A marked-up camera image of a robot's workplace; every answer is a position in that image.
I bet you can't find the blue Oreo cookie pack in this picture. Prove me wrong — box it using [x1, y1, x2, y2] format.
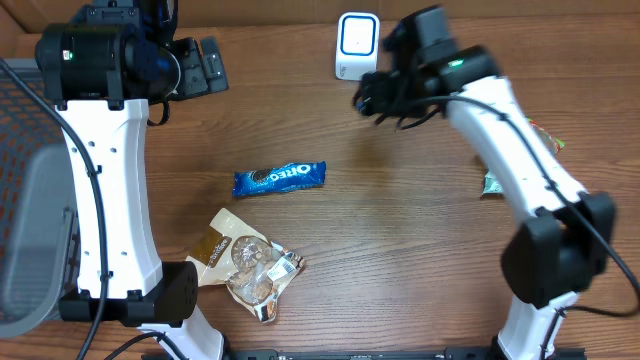
[232, 162, 327, 197]

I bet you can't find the mint green wipes pack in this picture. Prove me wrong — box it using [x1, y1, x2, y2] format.
[482, 171, 504, 196]

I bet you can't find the Haribo gummy worms bag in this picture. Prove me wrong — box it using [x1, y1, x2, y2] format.
[528, 118, 565, 155]

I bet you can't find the beige brown cookie bag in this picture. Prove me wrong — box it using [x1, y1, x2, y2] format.
[187, 208, 306, 323]

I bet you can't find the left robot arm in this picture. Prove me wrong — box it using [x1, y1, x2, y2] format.
[36, 1, 225, 359]

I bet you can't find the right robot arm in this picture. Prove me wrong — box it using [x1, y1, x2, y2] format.
[353, 6, 616, 359]

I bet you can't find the white barcode scanner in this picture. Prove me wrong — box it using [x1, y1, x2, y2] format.
[335, 12, 380, 81]

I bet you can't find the grey plastic basket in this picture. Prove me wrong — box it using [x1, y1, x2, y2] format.
[1, 74, 78, 338]

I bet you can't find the cardboard back wall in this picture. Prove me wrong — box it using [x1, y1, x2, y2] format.
[0, 0, 640, 34]

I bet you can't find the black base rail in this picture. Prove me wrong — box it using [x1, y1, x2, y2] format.
[141, 347, 587, 360]

